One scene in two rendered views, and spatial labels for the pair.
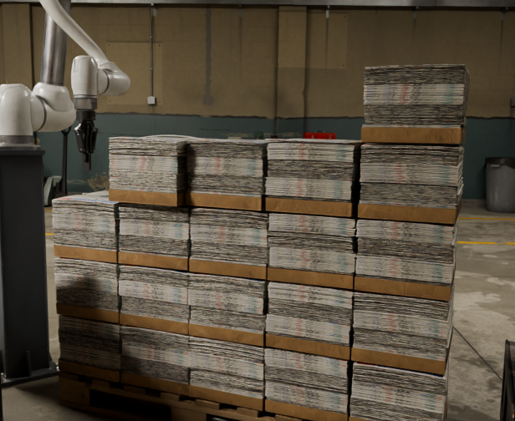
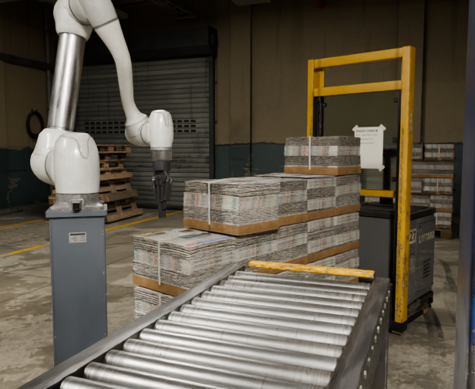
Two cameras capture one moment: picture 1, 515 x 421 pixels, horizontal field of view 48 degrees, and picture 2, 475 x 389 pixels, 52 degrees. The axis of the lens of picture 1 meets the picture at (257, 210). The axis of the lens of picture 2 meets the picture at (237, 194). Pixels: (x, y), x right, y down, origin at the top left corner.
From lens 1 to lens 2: 287 cm
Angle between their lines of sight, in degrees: 70
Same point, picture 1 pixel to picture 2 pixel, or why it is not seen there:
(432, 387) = not seen: hidden behind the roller
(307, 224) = (319, 224)
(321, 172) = (325, 193)
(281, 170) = (311, 195)
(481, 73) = not seen: outside the picture
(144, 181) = (260, 214)
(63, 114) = not seen: hidden behind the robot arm
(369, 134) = (339, 171)
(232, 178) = (294, 204)
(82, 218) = (213, 257)
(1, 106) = (92, 160)
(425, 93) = (352, 150)
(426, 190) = (352, 196)
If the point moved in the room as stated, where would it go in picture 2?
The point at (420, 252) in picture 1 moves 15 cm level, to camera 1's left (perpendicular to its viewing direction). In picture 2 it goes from (352, 227) to (348, 231)
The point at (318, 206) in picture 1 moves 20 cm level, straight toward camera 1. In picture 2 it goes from (325, 212) to (362, 214)
